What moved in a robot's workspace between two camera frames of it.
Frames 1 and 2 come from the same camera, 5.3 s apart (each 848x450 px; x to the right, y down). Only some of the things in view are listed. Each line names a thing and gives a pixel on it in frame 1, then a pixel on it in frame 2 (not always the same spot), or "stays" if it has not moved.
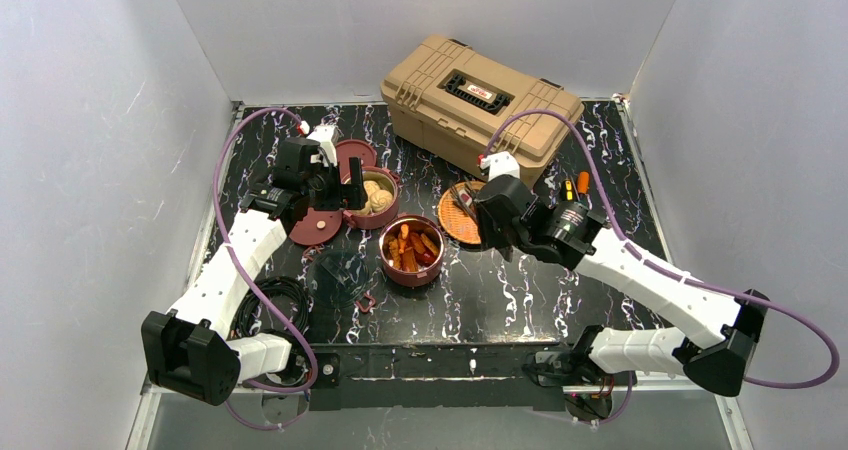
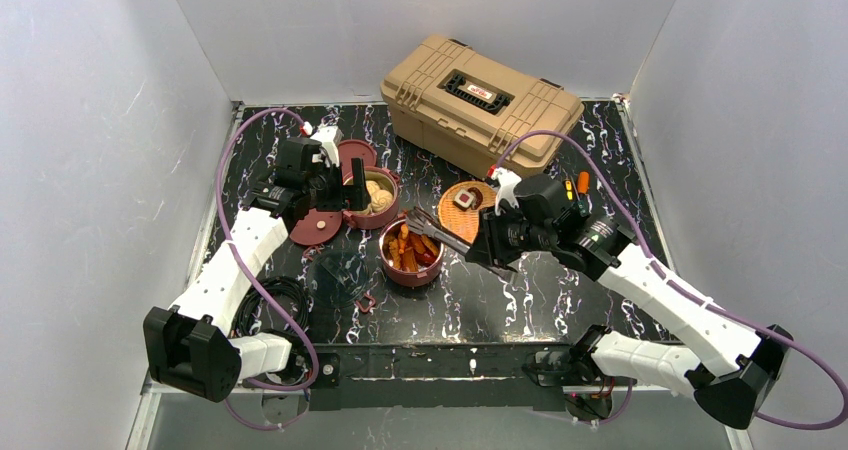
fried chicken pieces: (406, 260) stays
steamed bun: (372, 188) stays
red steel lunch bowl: (412, 249) stays
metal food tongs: (465, 204) → (418, 221)
